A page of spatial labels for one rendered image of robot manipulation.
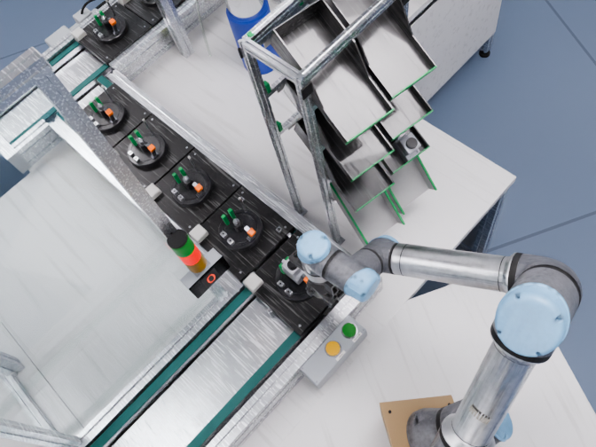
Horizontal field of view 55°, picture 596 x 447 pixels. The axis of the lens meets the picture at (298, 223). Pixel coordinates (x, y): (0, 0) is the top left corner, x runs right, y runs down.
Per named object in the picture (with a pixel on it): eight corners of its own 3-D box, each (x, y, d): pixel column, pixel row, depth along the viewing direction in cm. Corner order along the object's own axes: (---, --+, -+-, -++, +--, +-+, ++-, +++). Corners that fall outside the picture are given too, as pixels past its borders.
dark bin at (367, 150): (392, 152, 142) (400, 145, 134) (350, 183, 140) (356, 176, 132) (325, 62, 142) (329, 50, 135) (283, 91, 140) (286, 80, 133)
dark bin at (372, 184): (392, 184, 156) (400, 179, 148) (355, 213, 154) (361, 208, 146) (331, 103, 157) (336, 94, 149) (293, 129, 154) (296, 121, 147)
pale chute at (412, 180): (429, 188, 176) (437, 189, 172) (396, 212, 174) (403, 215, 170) (386, 110, 167) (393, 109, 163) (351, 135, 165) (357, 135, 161)
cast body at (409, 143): (417, 154, 158) (426, 147, 151) (404, 163, 157) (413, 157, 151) (398, 129, 158) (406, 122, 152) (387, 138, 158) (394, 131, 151)
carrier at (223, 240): (294, 229, 181) (288, 210, 170) (241, 283, 175) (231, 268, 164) (244, 188, 191) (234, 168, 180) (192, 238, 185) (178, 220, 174)
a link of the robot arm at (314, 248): (317, 267, 122) (286, 247, 125) (324, 286, 132) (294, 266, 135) (339, 239, 124) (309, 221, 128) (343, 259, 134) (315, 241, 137)
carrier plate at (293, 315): (356, 278, 170) (355, 275, 169) (301, 337, 165) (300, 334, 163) (298, 231, 180) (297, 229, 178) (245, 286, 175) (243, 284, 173)
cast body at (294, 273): (309, 274, 165) (305, 265, 159) (298, 285, 164) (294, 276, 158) (288, 257, 169) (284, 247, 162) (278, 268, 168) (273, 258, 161)
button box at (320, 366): (367, 335, 167) (366, 329, 162) (319, 389, 162) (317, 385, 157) (349, 320, 170) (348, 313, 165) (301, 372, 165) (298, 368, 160)
